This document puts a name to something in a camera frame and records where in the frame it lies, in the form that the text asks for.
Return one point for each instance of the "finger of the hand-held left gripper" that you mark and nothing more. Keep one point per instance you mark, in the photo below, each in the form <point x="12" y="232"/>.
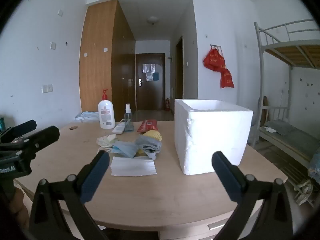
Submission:
<point x="45" y="136"/>
<point x="25" y="127"/>

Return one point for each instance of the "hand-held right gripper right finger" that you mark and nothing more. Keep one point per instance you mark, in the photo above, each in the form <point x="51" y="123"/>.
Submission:
<point x="225" y="180"/>

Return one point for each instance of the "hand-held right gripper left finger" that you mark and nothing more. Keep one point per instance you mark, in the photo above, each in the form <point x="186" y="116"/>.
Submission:
<point x="93" y="180"/>

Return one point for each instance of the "white tissue paper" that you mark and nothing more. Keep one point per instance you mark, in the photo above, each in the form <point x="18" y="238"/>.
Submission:
<point x="132" y="166"/>

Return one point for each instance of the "white foam box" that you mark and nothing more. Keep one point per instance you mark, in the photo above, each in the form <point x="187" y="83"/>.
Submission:
<point x="212" y="135"/>

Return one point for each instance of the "grey cloth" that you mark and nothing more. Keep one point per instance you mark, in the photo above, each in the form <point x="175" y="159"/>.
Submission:
<point x="150" y="146"/>

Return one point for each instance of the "yellow foam fruit net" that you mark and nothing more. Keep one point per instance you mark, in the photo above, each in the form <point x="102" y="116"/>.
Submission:
<point x="155" y="135"/>

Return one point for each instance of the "person's left forearm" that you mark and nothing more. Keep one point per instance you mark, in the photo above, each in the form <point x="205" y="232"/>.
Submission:
<point x="17" y="205"/>

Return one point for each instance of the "green bottle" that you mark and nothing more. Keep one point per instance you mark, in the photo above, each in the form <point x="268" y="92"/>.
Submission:
<point x="2" y="123"/>

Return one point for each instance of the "white remote control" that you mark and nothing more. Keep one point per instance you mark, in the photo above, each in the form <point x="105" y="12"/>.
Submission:
<point x="118" y="128"/>

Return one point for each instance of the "desk drawer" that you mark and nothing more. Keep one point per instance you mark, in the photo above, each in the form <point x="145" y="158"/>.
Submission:
<point x="190" y="230"/>

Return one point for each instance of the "white pump lotion bottle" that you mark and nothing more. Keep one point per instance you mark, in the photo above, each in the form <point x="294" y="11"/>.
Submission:
<point x="106" y="115"/>

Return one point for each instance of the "clear spray bottle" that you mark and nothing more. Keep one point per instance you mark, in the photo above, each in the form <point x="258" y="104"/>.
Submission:
<point x="128" y="123"/>

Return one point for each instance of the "white crumpled paper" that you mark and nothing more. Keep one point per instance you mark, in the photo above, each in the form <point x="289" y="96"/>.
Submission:
<point x="270" y="130"/>

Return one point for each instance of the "red wipes packet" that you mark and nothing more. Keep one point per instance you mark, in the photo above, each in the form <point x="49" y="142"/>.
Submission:
<point x="146" y="125"/>

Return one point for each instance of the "grey mattress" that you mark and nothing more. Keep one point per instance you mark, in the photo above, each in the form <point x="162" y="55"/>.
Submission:
<point x="287" y="132"/>

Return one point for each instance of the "pale cloth bundle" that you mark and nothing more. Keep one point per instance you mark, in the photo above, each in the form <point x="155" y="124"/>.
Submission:
<point x="303" y="190"/>

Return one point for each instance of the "leaning wooden board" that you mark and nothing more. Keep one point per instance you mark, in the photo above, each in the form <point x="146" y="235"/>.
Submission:
<point x="265" y="110"/>

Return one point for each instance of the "wooden wardrobe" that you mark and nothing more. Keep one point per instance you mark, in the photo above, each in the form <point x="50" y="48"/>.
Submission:
<point x="97" y="67"/>

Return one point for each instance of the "blue printed bag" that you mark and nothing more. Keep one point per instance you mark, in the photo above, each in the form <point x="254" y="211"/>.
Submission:
<point x="315" y="165"/>

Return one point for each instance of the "red fire extinguisher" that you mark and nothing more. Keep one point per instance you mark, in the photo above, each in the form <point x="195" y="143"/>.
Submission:
<point x="167" y="105"/>

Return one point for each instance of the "red hanging bag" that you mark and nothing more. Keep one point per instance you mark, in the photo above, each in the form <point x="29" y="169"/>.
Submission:
<point x="213" y="60"/>
<point x="227" y="78"/>

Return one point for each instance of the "dark brown door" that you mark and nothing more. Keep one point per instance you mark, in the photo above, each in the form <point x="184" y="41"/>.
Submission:
<point x="150" y="95"/>

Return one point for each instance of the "dark side door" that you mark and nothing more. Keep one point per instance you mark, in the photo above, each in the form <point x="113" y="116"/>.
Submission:
<point x="179" y="75"/>

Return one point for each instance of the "small white door notice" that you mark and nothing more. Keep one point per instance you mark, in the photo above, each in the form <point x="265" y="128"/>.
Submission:
<point x="149" y="77"/>

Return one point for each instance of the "blue door notice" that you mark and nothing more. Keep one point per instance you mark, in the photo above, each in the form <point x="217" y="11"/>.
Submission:
<point x="155" y="76"/>

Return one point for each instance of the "metal bunk bed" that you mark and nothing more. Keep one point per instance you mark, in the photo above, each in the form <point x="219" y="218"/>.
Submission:
<point x="297" y="52"/>

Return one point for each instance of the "ceiling lamp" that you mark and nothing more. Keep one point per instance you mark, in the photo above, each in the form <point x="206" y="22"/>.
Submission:
<point x="152" y="19"/>

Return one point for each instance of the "double wall switch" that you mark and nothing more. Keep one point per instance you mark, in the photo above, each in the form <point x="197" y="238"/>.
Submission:
<point x="47" y="88"/>

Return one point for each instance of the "single wall switch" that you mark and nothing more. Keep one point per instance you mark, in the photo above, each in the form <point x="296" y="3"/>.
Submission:
<point x="53" y="45"/>

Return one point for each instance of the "metal wall hook rack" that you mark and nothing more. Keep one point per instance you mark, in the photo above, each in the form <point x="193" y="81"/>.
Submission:
<point x="215" y="46"/>

